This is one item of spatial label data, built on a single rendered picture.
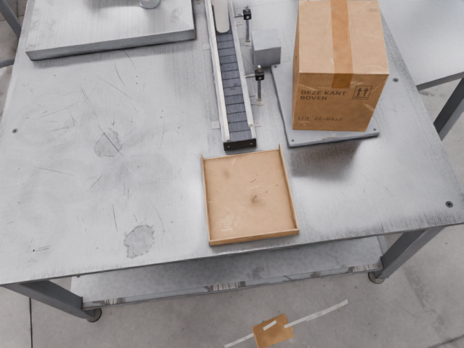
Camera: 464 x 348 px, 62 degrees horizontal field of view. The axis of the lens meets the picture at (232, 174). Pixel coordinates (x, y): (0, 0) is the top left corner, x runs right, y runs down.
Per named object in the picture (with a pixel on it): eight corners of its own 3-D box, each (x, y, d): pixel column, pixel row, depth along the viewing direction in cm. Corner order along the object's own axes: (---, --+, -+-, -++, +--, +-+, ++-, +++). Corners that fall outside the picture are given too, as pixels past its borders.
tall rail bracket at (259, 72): (242, 98, 140) (240, 65, 126) (262, 95, 140) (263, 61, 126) (244, 105, 138) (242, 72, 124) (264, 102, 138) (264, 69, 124)
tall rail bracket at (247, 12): (233, 40, 155) (230, 4, 140) (250, 38, 155) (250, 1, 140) (234, 45, 153) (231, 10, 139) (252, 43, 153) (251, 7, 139)
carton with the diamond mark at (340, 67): (292, 63, 144) (298, -1, 120) (358, 64, 142) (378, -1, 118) (291, 130, 129) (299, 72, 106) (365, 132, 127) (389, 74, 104)
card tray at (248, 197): (201, 159, 128) (200, 152, 125) (279, 149, 128) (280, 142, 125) (210, 246, 114) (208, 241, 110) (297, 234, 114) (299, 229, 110)
